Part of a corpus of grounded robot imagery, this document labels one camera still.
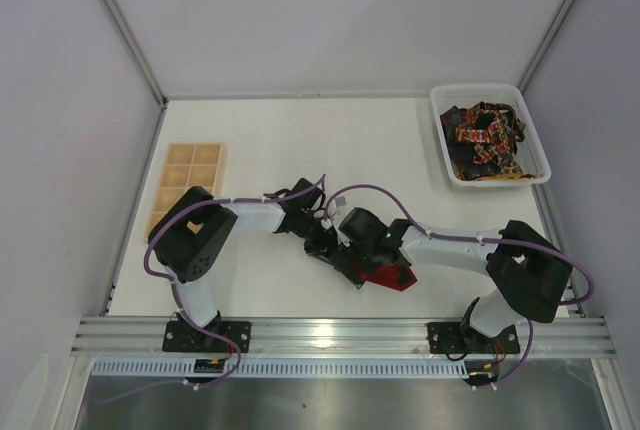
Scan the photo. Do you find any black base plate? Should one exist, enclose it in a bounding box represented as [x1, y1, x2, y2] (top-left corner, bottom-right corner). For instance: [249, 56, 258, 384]
[162, 317, 253, 385]
[427, 321, 521, 356]

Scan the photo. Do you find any white slotted cable duct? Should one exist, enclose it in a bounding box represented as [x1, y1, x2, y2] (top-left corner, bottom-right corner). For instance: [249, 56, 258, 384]
[91, 357, 469, 380]

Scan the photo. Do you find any patterned dark ties pile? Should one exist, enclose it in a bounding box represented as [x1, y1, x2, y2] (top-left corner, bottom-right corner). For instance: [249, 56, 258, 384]
[439, 101, 538, 181]

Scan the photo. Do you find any wooden compartment box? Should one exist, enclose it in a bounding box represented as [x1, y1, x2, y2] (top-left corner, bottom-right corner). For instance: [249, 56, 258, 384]
[144, 142, 227, 242]

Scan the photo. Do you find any red necktie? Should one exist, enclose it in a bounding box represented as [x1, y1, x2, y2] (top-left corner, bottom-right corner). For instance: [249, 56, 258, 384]
[353, 264, 417, 292]

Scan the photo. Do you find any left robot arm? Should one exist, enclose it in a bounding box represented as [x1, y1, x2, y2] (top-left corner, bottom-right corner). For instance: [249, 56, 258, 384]
[143, 177, 339, 336]

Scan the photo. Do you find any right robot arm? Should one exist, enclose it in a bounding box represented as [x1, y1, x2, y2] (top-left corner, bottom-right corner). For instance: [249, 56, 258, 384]
[336, 208, 573, 346]

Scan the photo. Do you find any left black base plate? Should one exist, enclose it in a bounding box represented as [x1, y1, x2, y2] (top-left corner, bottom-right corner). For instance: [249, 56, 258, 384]
[162, 317, 253, 385]

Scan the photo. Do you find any white plastic basket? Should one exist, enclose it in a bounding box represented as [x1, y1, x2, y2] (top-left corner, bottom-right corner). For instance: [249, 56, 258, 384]
[431, 83, 551, 188]

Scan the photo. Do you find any aluminium mounting rail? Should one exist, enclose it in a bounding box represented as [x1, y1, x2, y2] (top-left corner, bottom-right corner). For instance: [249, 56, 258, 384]
[71, 316, 616, 359]

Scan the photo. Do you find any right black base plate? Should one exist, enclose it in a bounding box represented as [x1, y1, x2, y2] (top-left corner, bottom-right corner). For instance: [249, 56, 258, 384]
[427, 321, 521, 356]

